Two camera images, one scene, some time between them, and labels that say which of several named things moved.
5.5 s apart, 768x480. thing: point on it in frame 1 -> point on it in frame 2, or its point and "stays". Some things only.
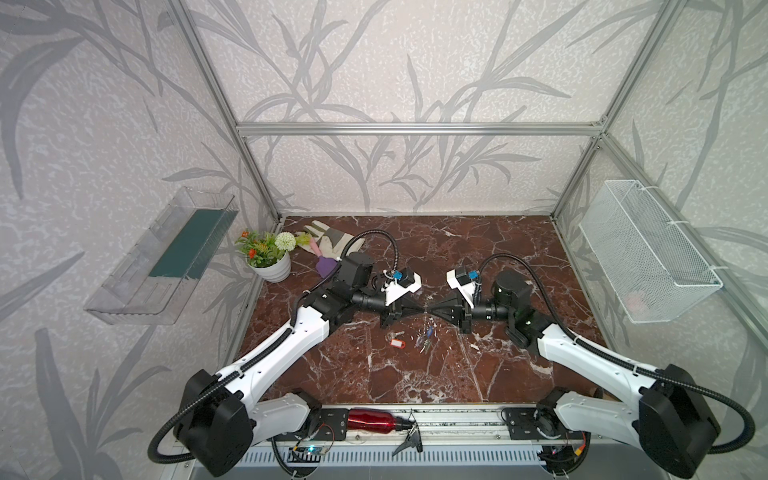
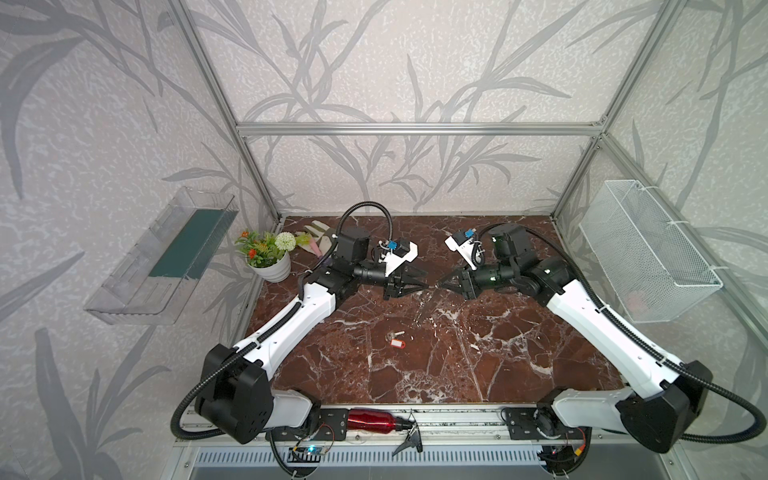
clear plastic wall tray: (151, 284) stays
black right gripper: (465, 311) -> (466, 281)
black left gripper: (390, 309) -> (392, 281)
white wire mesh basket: (649, 264) stays
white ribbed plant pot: (277, 272) stays
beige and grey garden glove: (331, 242) stays
